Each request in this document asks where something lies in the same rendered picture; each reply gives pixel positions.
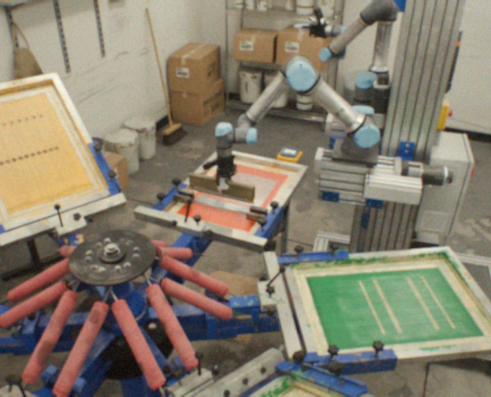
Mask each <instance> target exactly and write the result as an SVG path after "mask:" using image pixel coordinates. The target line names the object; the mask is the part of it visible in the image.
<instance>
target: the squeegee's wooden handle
mask: <svg viewBox="0 0 491 397"><path fill-rule="evenodd" d="M189 182H190V187H200V188H205V189H208V190H212V191H219V190H218V186H217V182H215V177H212V176H206V175H201V174H198V173H190V174H189ZM225 184H226V185H228V187H229V188H228V189H221V192H222V193H226V194H231V195H237V197H241V198H245V199H247V200H248V201H253V200H254V199H255V186H251V185H247V184H240V182H236V181H232V180H225ZM219 192H220V191H219Z"/></svg>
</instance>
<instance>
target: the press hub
mask: <svg viewBox="0 0 491 397"><path fill-rule="evenodd" d="M155 255H156V250H155V246H154V244H153V243H152V241H151V240H150V238H149V237H147V236H145V235H143V234H141V233H138V232H134V231H127V230H115V231H108V232H102V233H99V234H96V235H93V236H91V237H89V238H87V239H85V240H84V241H83V242H82V243H80V244H79V245H78V246H76V247H75V249H74V250H73V252H72V253H71V254H70V256H69V270H70V272H71V274H72V275H73V276H74V277H75V278H76V279H77V280H79V281H81V282H83V283H85V284H90V285H95V286H96V287H105V288H104V291H103V293H104V296H103V297H102V298H101V296H100V295H99V293H98V292H94V293H92V294H91V295H89V296H88V297H87V298H86V299H85V300H84V301H83V302H82V303H81V304H80V306H79V307H78V308H77V310H76V312H74V313H85V312H91V309H92V307H94V305H95V302H98V301H101V302H102V301H103V299H104V298H105V296H106V293H107V292H108V290H109V288H108V287H112V286H113V288H112V289H113V292H114V294H115V295H116V297H117V301H119V299H124V300H125V302H126V303H127V304H128V307H129V309H130V310H131V312H132V316H133V317H134V319H135V321H136V323H137V325H138V327H141V326H142V327H143V329H144V331H145V333H146V334H147V335H148V336H149V337H150V339H151V340H152V342H153V343H155V345H156V347H157V348H158V349H159V350H160V352H161V353H162V355H163V356H164V358H165V359H167V358H168V357H169V356H170V355H171V354H172V353H173V350H174V346H173V343H172V341H171V339H169V337H167V336H168V335H167V333H166V331H165V329H164V327H163V325H162V323H161V321H160V320H148V316H149V307H153V306H152V305H151V302H150V300H149V299H146V298H145V297H144V296H143V295H141V294H140V293H139V292H138V291H137V289H138V288H139V287H140V286H141V285H142V284H143V282H139V281H131V280H134V279H135V278H137V277H139V276H141V275H142V274H144V273H145V272H146V271H147V270H148V269H149V268H150V267H151V265H152V264H153V262H154V260H155ZM114 303H115V299H114V297H113V295H112V293H109V295H108V297H107V299H106V302H105V304H106V305H108V307H109V310H108V312H107V314H106V316H105V319H104V321H103V323H102V325H101V327H100V329H99V332H98V334H99V333H100V332H101V331H102V329H103V330H104V331H106V332H111V334H114V335H115V338H114V339H113V340H112V341H111V343H110V344H109V345H108V346H107V348H106V349H104V350H103V351H102V353H101V354H100V355H99V359H103V360H114V362H113V364H112V365H111V366H110V367H109V368H108V370H107V372H106V373H105V374H104V379H107V380H120V381H121V388H122V392H123V396H124V397H145V395H144V390H143V381H142V376H143V371H142V369H141V368H140V367H139V364H138V363H137V362H136V361H135V359H134V357H135V355H134V354H133V352H132V348H131V347H130V345H129V343H128V341H127V339H126V337H125V334H123V332H122V330H121V327H120V325H119V323H118V321H117V319H116V316H115V314H114V312H113V310H112V308H111V307H112V305H113V304H114ZM82 328H83V325H80V326H71V333H72V334H73V339H74V341H75V343H76V341H77V340H78V337H79V335H80V332H81V330H82ZM98 334H97V335H98ZM166 337H167V338H166Z"/></svg>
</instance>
